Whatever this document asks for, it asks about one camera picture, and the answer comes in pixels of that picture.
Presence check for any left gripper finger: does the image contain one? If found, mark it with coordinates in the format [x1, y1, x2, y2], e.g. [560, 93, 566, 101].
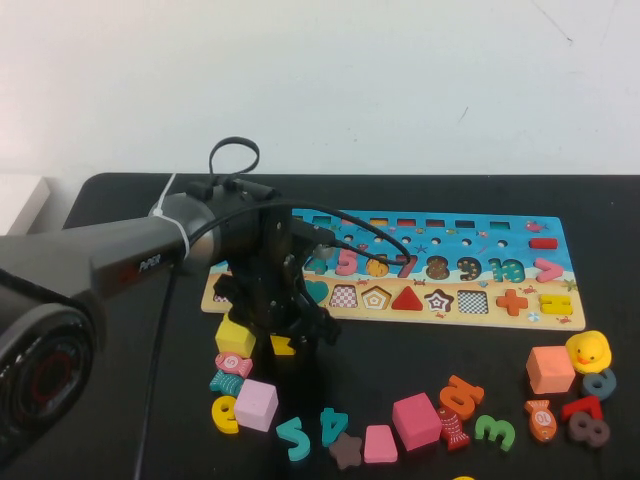
[247, 322, 275, 364]
[293, 329, 321, 366]

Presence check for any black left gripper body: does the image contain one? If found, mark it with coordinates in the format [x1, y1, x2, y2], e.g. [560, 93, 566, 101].
[213, 207, 345, 349]

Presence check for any yellow pentagon piece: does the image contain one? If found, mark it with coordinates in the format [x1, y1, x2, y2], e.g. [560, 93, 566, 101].
[269, 333, 297, 357]

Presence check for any teal heart piece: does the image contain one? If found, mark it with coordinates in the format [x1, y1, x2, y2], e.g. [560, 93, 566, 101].
[302, 279, 331, 305]

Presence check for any yellow number piece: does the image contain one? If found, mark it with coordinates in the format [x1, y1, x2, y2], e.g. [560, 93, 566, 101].
[210, 394, 242, 435]

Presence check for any pink number five piece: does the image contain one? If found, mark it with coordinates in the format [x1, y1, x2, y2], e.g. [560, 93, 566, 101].
[334, 248, 365, 278]

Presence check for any teal number five piece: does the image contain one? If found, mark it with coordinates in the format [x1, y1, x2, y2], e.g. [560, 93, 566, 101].
[274, 415, 312, 463]

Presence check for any teal number four piece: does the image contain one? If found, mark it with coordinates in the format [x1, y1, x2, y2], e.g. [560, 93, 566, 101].
[319, 407, 350, 448]

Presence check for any red triangle piece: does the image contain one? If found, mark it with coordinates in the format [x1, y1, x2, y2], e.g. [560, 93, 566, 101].
[390, 287, 424, 311]

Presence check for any brown star piece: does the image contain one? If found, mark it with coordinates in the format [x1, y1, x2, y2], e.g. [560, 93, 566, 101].
[328, 432, 364, 471]

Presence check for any pink trapezoid piece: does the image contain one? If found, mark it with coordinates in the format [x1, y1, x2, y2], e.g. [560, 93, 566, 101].
[363, 424, 400, 465]

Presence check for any orange plus piece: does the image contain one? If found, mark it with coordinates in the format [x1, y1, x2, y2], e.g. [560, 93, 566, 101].
[495, 288, 530, 317]

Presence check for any green number three piece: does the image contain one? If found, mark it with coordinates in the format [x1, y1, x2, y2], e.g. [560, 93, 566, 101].
[473, 414, 516, 453]

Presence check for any wooden number shape puzzle board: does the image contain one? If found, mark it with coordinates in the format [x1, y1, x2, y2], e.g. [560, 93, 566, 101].
[200, 208, 586, 331]

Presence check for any yellow equals piece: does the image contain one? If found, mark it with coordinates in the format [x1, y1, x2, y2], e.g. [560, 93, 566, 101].
[538, 294, 573, 315]

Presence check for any pink greater-than piece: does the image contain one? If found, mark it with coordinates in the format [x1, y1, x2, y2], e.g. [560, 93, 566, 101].
[532, 258, 565, 283]

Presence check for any red number seven piece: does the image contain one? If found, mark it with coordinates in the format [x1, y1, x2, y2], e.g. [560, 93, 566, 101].
[559, 394, 604, 424]

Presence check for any brown number eight piece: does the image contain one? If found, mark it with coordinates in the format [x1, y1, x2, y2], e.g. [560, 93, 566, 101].
[567, 409, 611, 448]

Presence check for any grey-blue number piece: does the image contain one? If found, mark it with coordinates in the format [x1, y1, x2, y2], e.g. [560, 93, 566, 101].
[580, 367, 618, 402]

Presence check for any yellow wooden cube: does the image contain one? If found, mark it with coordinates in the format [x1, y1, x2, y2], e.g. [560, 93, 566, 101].
[214, 315, 257, 359]

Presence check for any pink wooden fish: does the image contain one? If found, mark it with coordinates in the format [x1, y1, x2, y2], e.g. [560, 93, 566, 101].
[214, 351, 255, 377]

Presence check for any teal wooden fish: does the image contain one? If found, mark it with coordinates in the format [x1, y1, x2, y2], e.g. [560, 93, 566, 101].
[208, 369, 246, 397]

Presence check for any light pink cube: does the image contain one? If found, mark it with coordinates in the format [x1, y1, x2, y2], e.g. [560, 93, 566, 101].
[233, 378, 280, 432]

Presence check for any white zip tie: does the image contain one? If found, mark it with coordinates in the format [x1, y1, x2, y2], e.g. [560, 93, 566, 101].
[148, 172, 191, 259]

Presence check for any magenta cube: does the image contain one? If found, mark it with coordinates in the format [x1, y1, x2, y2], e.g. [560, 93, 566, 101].
[391, 392, 444, 453]

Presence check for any red wooden fish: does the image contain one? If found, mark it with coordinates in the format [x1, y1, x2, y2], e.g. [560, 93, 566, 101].
[436, 405, 472, 453]

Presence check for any salmon orange cube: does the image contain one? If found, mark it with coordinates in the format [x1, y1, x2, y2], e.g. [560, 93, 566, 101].
[525, 345, 577, 396]

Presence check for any orange wooden fish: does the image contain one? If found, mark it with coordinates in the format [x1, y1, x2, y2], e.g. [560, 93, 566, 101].
[523, 398, 558, 444]

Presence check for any white box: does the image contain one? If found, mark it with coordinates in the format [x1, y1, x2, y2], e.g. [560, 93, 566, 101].
[0, 173, 53, 237]

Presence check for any yellow rubber duck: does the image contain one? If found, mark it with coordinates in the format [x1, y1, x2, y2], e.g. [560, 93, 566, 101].
[564, 329, 612, 375]

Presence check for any black strap loop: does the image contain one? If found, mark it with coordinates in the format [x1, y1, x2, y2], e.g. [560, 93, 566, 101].
[208, 137, 261, 189]

